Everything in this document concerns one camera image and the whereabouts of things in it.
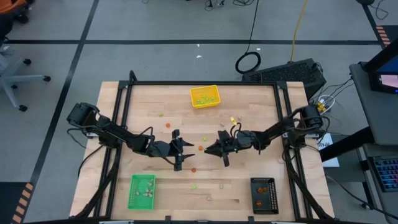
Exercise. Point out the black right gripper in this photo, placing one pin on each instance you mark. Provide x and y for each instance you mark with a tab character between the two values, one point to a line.
230	144

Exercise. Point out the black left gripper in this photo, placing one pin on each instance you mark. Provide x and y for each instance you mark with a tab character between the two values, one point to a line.
177	149

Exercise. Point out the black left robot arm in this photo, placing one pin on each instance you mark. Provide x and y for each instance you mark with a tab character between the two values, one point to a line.
109	133

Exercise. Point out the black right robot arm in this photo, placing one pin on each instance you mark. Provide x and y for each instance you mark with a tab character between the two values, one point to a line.
280	127

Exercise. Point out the small yellow tag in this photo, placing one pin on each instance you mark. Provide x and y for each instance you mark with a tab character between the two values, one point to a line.
232	120

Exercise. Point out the yellow plastic basket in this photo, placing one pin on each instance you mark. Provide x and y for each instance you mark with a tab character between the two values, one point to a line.
194	93

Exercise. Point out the green plastic basket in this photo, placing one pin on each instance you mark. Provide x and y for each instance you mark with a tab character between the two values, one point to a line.
133	202

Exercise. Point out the black plastic basket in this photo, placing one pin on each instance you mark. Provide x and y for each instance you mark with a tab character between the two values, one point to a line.
264	210

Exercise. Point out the black computer case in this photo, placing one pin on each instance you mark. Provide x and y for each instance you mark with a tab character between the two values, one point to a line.
284	74

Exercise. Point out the white paper sheet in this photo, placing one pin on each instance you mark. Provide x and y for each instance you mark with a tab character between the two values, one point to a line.
326	149

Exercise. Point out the yellow power plug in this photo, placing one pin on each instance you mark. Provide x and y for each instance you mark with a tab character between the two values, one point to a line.
320	107

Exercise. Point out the grey desk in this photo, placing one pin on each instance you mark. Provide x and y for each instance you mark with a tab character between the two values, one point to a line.
373	118

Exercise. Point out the backlit keyboard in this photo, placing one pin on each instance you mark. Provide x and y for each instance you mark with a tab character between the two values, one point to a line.
387	174

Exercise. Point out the black orange striped mat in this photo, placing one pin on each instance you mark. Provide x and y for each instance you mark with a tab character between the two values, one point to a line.
385	34
18	202

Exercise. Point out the black computer monitor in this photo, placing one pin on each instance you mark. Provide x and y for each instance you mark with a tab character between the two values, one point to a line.
385	74

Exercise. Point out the office chair with grey base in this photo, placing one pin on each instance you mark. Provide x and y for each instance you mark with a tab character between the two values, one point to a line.
12	77

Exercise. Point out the orange office chair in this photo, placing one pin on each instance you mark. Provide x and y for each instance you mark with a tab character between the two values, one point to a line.
12	4

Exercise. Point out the black metal table frame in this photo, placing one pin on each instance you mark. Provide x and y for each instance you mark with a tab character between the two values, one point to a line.
202	83

